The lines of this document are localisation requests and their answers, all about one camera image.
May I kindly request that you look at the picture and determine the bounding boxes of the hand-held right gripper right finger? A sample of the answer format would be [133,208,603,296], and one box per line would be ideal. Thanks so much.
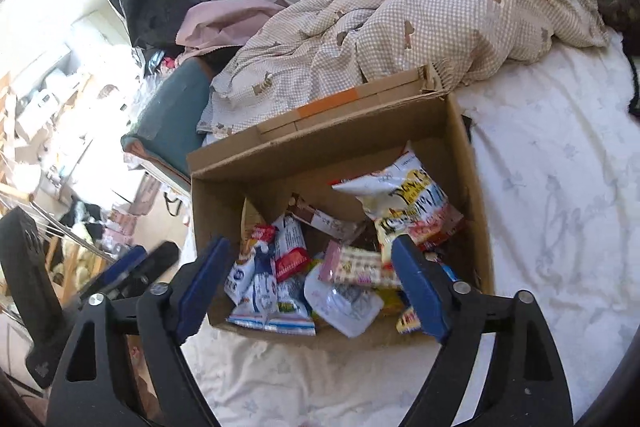
[391,236,573,427]

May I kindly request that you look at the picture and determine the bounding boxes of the wooden drying rack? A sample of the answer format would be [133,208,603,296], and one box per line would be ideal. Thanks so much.
[0,182,116,308]

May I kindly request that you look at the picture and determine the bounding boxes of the beige checkered duvet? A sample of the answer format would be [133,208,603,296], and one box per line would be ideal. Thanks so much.
[197,0,611,138]

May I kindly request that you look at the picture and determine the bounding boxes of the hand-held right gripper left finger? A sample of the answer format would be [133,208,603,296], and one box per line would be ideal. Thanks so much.
[45,236,232,427]

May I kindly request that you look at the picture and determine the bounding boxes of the black tasselled cord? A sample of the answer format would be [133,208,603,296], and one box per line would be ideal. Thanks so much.
[627,34,640,118]

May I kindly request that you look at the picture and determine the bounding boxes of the pink cloth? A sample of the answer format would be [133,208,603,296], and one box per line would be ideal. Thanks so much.
[176,0,293,58]

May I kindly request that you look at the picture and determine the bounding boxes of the clear plastic jelly packet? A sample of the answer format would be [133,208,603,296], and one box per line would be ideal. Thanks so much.
[304,263,385,339]

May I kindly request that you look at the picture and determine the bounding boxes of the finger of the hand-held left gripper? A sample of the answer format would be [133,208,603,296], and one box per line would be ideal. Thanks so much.
[82,244,149,300]
[117,241,180,300]

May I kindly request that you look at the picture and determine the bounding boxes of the brown cardboard box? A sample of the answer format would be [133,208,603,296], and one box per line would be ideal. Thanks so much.
[186,64,496,350]

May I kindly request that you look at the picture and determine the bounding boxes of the white packet with red label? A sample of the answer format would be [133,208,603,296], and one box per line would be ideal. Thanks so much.
[271,214,309,283]

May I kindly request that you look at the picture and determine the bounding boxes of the white red noodle packet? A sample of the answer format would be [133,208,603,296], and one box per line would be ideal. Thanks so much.
[331,141,465,268]

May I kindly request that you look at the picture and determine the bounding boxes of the blue white snack packet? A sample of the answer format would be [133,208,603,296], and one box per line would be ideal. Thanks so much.
[224,241,317,337]

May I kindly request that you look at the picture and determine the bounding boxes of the pink white snack packet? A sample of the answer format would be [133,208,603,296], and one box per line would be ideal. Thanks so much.
[320,241,403,289]

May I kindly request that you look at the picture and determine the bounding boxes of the blue cartoon snack packet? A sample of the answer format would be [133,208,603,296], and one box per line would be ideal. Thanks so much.
[396,306,423,335]

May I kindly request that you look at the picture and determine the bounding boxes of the white tote bag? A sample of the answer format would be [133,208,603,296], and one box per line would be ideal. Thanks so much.
[162,187,193,220]

